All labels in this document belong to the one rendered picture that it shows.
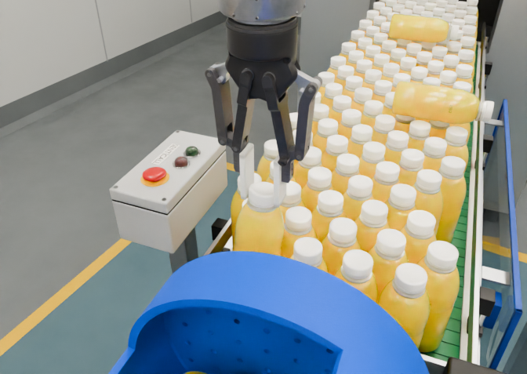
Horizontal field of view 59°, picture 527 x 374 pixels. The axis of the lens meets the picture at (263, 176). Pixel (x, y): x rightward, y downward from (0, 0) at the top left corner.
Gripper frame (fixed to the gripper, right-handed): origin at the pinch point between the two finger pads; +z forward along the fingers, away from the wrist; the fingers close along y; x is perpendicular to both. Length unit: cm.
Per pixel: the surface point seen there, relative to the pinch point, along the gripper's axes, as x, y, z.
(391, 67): 69, 7, 10
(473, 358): -2.2, 29.6, 19.7
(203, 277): -22.0, 3.4, -4.6
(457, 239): 31, 28, 28
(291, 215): 5.1, 2.2, 9.6
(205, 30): 376, -215, 115
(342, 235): 3.7, 10.2, 9.8
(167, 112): 208, -158, 118
